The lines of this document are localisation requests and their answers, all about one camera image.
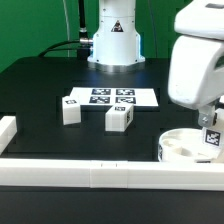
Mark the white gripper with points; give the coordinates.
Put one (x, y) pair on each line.
(194, 80)

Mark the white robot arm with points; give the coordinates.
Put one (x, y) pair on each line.
(116, 44)

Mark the white marker sheet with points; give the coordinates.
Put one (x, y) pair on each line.
(142, 97)

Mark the black cable connector block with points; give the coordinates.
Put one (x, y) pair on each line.
(83, 53)

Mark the white left fence wall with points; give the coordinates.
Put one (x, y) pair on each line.
(8, 129)

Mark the white fence wall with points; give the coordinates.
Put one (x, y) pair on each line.
(8, 129)
(111, 174)

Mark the white front fence wall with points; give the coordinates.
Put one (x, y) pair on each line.
(111, 174)

